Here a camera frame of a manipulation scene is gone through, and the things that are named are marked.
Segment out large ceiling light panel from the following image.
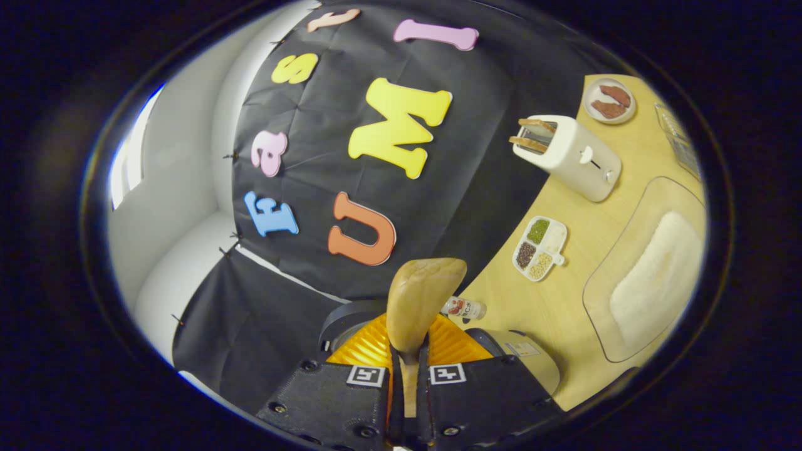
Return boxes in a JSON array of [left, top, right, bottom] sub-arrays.
[[110, 85, 165, 211]]

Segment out small clear bottle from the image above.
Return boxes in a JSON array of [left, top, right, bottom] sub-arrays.
[[440, 296, 488, 322]]

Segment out white toaster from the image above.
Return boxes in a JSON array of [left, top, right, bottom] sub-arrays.
[[509, 115, 623, 204]]

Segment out dark grey rice cooker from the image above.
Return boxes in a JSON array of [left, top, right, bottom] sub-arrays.
[[320, 299, 562, 397]]

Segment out clear rice container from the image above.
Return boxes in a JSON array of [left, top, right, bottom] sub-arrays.
[[582, 176, 708, 365]]

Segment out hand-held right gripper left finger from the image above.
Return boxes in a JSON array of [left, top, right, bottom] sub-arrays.
[[256, 313, 397, 451]]

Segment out white divided condiment dish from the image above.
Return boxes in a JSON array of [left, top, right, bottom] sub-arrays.
[[512, 215, 569, 283]]

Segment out wooden spoon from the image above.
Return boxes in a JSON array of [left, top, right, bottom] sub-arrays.
[[385, 257, 469, 418]]

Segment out brown meat slice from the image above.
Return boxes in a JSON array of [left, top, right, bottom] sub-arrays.
[[600, 85, 632, 108], [591, 99, 628, 120]]

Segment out black backdrop cloth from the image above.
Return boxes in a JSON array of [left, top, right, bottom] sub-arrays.
[[172, 0, 627, 415]]

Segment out small white plate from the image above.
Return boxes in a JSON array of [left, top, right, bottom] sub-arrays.
[[583, 78, 638, 126]]

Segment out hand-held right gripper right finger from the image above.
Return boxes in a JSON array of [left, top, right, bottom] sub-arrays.
[[416, 313, 566, 451]]

